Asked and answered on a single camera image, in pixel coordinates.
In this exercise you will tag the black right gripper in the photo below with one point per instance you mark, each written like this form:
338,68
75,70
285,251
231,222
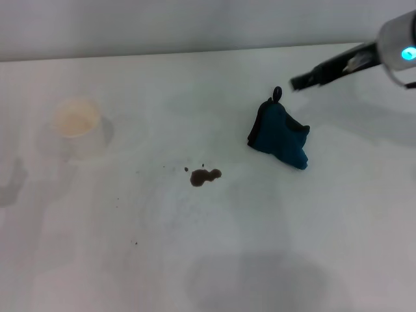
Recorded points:
347,63

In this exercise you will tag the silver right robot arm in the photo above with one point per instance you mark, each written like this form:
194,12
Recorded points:
395,35

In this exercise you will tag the blue rag with black loop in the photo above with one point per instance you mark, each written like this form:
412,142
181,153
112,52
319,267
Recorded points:
279,136

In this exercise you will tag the large dark water stain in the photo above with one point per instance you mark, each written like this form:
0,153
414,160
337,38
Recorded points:
201,177

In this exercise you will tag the white paper cup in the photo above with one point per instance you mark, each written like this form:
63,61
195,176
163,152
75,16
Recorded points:
79,125

